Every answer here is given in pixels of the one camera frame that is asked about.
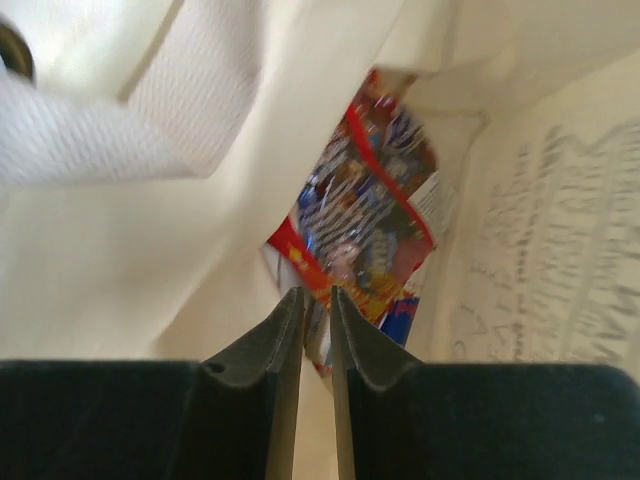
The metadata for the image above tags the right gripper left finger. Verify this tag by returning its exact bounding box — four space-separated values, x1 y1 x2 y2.
1 288 305 479

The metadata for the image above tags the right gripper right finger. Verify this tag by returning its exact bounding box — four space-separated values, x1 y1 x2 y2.
330 288 639 479

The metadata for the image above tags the red snack bag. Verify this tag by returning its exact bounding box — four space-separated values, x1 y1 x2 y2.
268 70 445 377

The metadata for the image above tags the beige canvas tote bag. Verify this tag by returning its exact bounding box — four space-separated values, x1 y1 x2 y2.
1 1 639 479

